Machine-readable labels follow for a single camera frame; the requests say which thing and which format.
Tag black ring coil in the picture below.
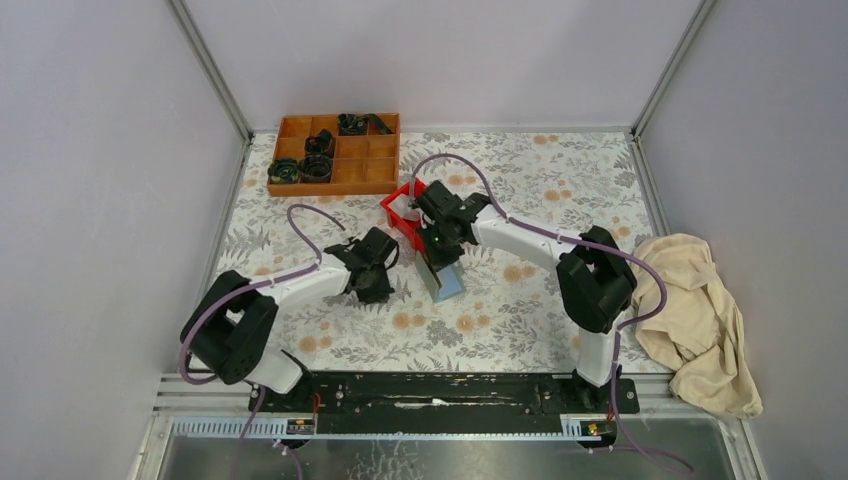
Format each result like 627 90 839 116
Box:
299 155 334 185

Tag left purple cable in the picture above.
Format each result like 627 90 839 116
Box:
177 203 347 480

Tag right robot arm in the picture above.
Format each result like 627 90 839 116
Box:
410 180 637 412

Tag orange compartment tray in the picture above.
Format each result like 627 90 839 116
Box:
265 112 401 197

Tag green card holder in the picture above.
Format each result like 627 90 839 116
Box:
414 252 466 303

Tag black yellow strap coil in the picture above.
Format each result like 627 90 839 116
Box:
267 157 303 186

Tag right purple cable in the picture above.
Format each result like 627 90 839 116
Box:
409 153 698 478

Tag aluminium frame post right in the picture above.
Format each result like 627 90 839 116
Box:
631 0 717 141

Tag stack of credit cards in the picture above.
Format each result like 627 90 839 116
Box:
389 196 420 222

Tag aluminium frame post left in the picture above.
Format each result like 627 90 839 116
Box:
165 0 254 143

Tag red plastic bin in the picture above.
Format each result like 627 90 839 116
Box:
380 182 425 253

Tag purple cable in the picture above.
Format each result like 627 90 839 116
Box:
177 203 347 480
409 153 698 478

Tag black strap coil middle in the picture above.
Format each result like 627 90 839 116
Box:
303 129 337 158

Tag black strap coil top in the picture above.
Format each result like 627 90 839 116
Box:
337 113 395 137

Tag aluminium frame post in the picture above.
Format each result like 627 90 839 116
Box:
631 0 717 141
165 0 254 143

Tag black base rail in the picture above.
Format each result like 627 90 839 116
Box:
249 371 640 439

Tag beige crumpled cloth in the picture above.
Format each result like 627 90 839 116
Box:
635 233 764 419

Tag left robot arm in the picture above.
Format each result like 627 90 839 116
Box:
180 227 400 411

